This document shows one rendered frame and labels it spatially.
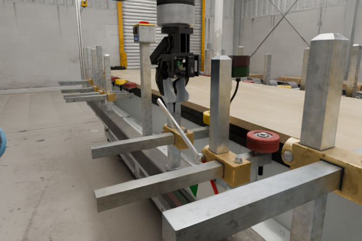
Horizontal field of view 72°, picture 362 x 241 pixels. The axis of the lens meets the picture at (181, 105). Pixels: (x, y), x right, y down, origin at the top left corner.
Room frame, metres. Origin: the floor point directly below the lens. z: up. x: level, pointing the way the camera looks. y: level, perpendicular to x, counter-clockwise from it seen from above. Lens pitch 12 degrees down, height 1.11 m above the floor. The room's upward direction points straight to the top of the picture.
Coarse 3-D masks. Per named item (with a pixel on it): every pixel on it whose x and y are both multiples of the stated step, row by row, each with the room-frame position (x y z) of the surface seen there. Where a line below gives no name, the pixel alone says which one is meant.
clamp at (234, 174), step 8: (208, 152) 0.58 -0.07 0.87; (224, 152) 0.57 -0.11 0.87; (232, 152) 0.57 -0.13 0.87; (208, 160) 0.58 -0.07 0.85; (224, 160) 0.53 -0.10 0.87; (232, 160) 0.53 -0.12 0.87; (224, 168) 0.52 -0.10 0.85; (232, 168) 0.50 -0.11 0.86; (240, 168) 0.50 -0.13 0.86; (248, 168) 0.52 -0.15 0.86; (224, 176) 0.52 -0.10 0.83; (232, 176) 0.50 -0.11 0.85; (240, 176) 0.51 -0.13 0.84; (248, 176) 0.52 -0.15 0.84; (232, 184) 0.50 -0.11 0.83; (240, 184) 0.51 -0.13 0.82
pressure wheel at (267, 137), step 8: (248, 136) 0.60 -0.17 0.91; (256, 136) 0.59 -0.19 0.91; (264, 136) 0.59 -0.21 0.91; (272, 136) 0.60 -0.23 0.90; (248, 144) 0.59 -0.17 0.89; (256, 144) 0.57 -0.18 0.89; (264, 144) 0.56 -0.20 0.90; (272, 144) 0.56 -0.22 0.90; (264, 152) 0.56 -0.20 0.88; (272, 152) 0.57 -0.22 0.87
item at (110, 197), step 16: (256, 160) 0.57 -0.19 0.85; (160, 176) 0.47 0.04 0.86; (176, 176) 0.47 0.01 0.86; (192, 176) 0.49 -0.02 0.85; (208, 176) 0.51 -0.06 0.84; (96, 192) 0.41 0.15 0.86; (112, 192) 0.41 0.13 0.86; (128, 192) 0.42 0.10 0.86; (144, 192) 0.44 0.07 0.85; (160, 192) 0.45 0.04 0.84; (96, 208) 0.40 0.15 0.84; (112, 208) 0.41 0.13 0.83
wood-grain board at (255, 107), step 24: (120, 72) 2.72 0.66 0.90; (192, 96) 1.20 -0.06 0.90; (240, 96) 1.20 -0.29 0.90; (264, 96) 1.20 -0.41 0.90; (288, 96) 1.20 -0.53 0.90; (240, 120) 0.78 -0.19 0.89; (264, 120) 0.76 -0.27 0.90; (288, 120) 0.76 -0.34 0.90; (360, 120) 0.76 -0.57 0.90; (336, 144) 0.55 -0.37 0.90; (360, 144) 0.55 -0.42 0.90
